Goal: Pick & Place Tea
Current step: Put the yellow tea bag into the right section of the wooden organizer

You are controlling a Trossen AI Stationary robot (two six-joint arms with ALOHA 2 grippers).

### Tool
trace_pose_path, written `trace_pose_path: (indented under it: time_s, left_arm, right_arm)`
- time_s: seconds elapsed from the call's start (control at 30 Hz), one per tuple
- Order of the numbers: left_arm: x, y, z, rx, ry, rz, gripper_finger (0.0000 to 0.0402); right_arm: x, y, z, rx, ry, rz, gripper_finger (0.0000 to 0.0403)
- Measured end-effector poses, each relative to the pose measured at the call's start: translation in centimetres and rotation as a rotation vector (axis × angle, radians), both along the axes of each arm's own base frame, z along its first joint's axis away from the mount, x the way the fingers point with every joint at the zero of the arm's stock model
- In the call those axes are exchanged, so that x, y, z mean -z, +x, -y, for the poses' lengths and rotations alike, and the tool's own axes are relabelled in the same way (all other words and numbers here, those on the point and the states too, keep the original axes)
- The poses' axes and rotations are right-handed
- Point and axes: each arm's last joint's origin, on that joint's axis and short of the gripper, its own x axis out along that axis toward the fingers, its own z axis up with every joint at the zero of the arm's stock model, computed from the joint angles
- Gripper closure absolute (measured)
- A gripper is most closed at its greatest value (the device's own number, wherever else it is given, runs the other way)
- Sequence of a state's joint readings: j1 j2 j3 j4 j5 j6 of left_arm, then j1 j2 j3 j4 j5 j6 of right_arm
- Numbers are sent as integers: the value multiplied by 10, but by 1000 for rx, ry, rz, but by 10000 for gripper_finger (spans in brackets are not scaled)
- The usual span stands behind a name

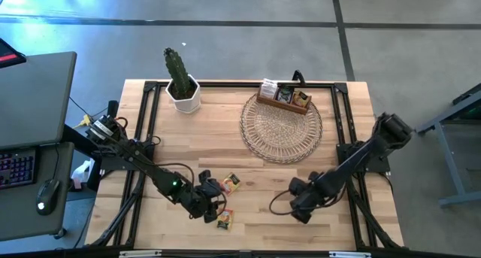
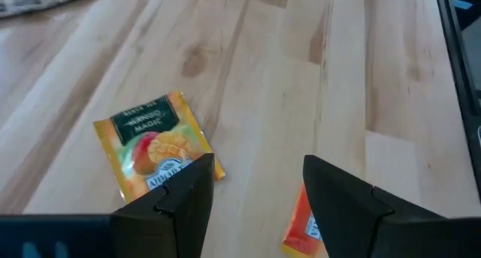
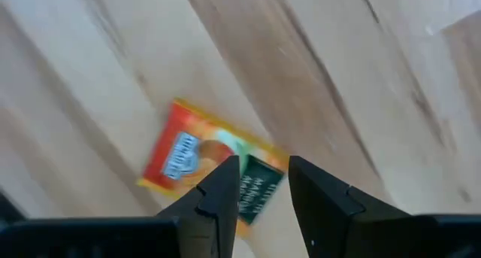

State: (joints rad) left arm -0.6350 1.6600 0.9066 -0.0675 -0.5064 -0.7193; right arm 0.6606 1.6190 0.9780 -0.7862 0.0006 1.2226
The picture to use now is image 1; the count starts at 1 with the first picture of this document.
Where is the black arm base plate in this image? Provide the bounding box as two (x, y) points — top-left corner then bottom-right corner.
(99, 140), (156, 172)
(336, 143), (392, 175)

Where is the dark keyboard desk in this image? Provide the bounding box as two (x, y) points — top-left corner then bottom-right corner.
(0, 141), (75, 242)

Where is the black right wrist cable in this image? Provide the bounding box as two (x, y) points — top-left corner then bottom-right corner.
(268, 189), (301, 217)

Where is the grey metal table frame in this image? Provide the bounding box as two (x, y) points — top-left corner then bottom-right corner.
(414, 83), (481, 208)

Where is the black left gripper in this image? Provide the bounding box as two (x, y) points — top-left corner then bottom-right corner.
(183, 169), (226, 224)

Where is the black aluminium rig frame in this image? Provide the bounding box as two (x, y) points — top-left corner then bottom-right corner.
(86, 79), (405, 251)

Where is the round woven straw mat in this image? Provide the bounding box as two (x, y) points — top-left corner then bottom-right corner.
(240, 92), (323, 164)

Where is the grey raised desk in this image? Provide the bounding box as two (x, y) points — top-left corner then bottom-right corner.
(0, 50), (78, 150)

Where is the white frame bracket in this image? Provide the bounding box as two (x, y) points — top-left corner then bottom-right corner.
(119, 250), (162, 257)
(329, 251), (372, 258)

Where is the yellow plug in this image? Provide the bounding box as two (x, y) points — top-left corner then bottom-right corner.
(73, 114), (93, 129)

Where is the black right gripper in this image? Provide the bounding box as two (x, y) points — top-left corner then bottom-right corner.
(288, 177), (331, 225)

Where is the black computer keyboard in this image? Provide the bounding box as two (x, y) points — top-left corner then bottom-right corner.
(0, 147), (37, 190)

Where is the tall green cactus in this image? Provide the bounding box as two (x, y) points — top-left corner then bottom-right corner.
(162, 47), (192, 99)

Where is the white hexagonal plant pot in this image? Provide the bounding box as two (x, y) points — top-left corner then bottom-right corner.
(165, 74), (202, 114)

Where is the black computer mouse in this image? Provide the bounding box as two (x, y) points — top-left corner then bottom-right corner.
(35, 178), (61, 217)

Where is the wooden tea organizer box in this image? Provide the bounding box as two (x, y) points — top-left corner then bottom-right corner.
(256, 77), (313, 116)

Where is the black table clamp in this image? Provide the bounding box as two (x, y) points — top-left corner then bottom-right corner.
(292, 69), (307, 87)

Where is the yellow red tea packet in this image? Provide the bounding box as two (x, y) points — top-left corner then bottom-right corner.
(219, 171), (242, 196)
(216, 208), (235, 231)
(292, 90), (312, 109)

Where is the red black device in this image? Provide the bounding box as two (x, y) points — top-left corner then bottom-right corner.
(0, 38), (27, 69)

